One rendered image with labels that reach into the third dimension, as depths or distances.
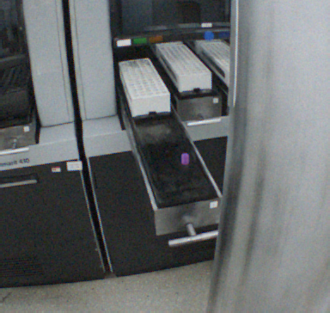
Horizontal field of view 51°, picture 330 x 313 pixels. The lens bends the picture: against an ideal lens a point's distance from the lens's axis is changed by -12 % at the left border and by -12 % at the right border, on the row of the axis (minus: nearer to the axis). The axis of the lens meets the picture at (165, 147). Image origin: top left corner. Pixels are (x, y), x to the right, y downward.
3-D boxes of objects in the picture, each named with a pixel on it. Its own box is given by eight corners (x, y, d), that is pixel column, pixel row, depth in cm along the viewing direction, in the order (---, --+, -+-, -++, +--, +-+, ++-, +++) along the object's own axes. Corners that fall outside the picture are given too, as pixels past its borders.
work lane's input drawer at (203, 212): (114, 94, 131) (112, 70, 126) (154, 88, 134) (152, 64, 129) (160, 251, 72) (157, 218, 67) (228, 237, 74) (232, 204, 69)
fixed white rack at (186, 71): (158, 62, 136) (157, 46, 133) (185, 59, 138) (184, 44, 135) (180, 95, 112) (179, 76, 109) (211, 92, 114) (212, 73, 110)
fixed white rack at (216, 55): (198, 58, 139) (198, 43, 136) (223, 57, 141) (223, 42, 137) (228, 90, 115) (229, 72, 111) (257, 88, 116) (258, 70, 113)
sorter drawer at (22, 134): (21, 71, 159) (18, 54, 154) (48, 66, 161) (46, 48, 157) (-6, 160, 99) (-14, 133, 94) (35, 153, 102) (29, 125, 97)
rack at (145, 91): (119, 78, 125) (118, 62, 122) (149, 75, 127) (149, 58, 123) (133, 120, 101) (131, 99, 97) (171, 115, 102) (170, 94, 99)
